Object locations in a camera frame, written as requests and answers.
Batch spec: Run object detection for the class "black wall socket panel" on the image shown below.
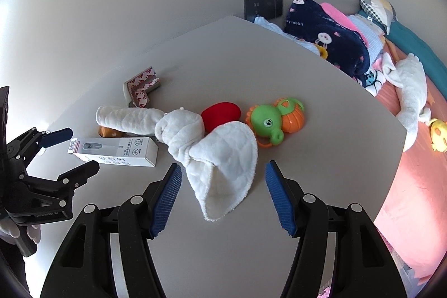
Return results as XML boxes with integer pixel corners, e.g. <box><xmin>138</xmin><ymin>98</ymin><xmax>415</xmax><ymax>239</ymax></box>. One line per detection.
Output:
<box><xmin>243</xmin><ymin>0</ymin><xmax>283</xmax><ymax>22</ymax></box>

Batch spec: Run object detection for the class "pink hat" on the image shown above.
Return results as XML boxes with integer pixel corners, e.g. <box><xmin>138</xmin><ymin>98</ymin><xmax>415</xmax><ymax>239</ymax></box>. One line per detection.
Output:
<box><xmin>320</xmin><ymin>2</ymin><xmax>368</xmax><ymax>45</ymax></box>

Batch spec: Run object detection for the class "pink bed sheet mattress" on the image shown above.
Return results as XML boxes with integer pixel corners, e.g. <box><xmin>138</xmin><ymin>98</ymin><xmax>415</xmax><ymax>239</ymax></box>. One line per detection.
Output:
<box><xmin>371</xmin><ymin>39</ymin><xmax>447</xmax><ymax>282</ymax></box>

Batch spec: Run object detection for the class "navy rabbit print blanket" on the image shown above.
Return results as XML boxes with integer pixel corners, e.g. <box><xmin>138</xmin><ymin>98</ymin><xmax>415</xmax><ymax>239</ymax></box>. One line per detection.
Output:
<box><xmin>284</xmin><ymin>0</ymin><xmax>370</xmax><ymax>84</ymax></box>

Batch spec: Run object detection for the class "patterned grey yellow pillow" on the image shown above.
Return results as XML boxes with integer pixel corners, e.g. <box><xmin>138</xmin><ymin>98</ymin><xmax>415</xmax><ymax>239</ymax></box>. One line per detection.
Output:
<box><xmin>359</xmin><ymin>0</ymin><xmax>396</xmax><ymax>35</ymax></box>

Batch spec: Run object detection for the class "brown plush toy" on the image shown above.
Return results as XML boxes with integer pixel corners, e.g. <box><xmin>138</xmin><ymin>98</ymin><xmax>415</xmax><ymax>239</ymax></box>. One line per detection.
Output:
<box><xmin>98</xmin><ymin>125</ymin><xmax>130</xmax><ymax>138</ymax></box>

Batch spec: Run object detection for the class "white goose plush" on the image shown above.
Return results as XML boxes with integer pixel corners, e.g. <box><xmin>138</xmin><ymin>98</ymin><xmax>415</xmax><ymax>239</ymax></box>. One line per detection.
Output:
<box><xmin>382</xmin><ymin>52</ymin><xmax>431</xmax><ymax>152</ymax></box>

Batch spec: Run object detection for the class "light blue dotted blanket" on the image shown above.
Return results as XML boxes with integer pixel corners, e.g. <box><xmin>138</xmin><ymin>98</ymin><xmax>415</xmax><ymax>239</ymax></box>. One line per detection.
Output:
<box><xmin>348</xmin><ymin>14</ymin><xmax>385</xmax><ymax>65</ymax></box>

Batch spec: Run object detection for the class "light blue baby cloth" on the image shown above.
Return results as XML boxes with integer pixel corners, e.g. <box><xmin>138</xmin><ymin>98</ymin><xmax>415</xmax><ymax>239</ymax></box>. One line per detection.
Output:
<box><xmin>254</xmin><ymin>16</ymin><xmax>320</xmax><ymax>56</ymax></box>

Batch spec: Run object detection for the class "red heart plush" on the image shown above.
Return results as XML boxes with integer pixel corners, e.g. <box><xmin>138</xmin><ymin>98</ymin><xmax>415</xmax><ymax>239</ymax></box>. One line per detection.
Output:
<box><xmin>201</xmin><ymin>101</ymin><xmax>242</xmax><ymax>134</ymax></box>

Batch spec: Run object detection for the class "white cartoon pillow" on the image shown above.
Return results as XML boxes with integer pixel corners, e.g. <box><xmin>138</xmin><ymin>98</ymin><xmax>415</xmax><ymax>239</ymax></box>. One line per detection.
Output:
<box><xmin>357</xmin><ymin>69</ymin><xmax>386</xmax><ymax>97</ymax></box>

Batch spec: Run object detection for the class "white quilted cloth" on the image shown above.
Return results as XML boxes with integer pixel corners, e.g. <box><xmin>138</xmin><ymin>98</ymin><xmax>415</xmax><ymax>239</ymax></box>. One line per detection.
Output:
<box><xmin>96</xmin><ymin>106</ymin><xmax>258</xmax><ymax>221</ymax></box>

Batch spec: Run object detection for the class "white thermometer box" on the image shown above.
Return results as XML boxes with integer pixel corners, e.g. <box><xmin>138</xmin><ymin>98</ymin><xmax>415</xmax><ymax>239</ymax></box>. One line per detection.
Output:
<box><xmin>67</xmin><ymin>137</ymin><xmax>158</xmax><ymax>167</ymax></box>

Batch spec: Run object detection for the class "green orange turtle toy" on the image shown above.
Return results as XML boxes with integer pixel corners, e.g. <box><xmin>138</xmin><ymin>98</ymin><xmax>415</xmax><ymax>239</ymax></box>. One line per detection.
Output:
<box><xmin>246</xmin><ymin>97</ymin><xmax>305</xmax><ymax>148</ymax></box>

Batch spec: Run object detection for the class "white gloved hand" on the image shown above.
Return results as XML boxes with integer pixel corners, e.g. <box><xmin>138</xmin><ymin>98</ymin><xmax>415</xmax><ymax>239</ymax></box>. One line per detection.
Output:
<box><xmin>0</xmin><ymin>217</ymin><xmax>41</xmax><ymax>245</ymax></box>

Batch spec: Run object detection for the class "yellow chick plush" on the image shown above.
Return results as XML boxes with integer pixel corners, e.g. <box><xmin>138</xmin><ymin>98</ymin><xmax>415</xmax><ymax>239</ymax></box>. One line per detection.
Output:
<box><xmin>429</xmin><ymin>118</ymin><xmax>447</xmax><ymax>153</ymax></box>

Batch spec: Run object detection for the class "teal quilt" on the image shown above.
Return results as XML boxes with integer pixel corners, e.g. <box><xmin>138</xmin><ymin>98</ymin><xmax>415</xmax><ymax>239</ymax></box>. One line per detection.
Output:
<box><xmin>356</xmin><ymin>10</ymin><xmax>446</xmax><ymax>97</ymax></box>

